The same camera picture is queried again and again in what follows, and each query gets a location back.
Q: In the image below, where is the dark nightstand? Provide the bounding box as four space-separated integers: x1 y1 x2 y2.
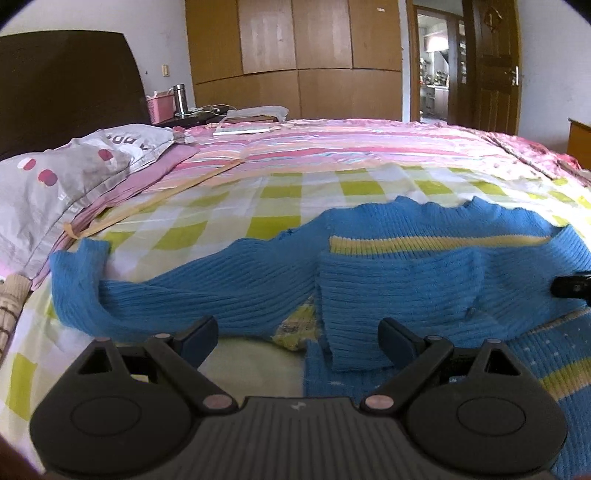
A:
152 110 232 128

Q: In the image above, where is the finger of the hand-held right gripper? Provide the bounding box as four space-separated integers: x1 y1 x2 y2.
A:
551 274 591 299

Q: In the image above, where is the orange wooden cabinet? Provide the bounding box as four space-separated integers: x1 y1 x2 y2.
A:
567 117 591 158

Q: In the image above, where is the brown wooden door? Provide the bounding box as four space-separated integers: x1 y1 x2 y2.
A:
463 0 522 136

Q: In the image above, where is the pink plastic basket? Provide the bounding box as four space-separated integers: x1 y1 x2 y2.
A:
146 90 177 125

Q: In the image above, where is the blue knit sweater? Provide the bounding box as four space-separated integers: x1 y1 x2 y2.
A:
48 196 591 480

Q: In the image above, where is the dark wooden headboard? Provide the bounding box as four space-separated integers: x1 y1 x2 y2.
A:
0 30 152 160

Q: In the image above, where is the folded grey cloth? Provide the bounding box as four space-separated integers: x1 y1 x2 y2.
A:
223 106 290 124

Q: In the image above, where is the brown wooden wardrobe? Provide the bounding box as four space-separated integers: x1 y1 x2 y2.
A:
185 0 403 122

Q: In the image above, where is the grey dotted pillow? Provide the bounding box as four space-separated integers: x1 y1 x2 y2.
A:
0 124 177 278

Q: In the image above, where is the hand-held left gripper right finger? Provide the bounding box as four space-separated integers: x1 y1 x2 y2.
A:
362 318 522 414

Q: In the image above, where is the pink pillow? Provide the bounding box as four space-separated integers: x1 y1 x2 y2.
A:
28 138 200 291

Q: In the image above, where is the pink striped quilt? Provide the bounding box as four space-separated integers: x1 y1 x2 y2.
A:
173 117 591 188

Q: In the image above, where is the thin bamboo stick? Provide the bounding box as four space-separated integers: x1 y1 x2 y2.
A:
62 159 242 239

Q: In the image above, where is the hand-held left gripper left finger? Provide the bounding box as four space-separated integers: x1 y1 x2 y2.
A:
76 316 238 414

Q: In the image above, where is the green checked bed sheet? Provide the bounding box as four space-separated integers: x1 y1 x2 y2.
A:
0 161 591 462

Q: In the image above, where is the woven straw mat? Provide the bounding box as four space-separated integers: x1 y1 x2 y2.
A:
0 275 31 357

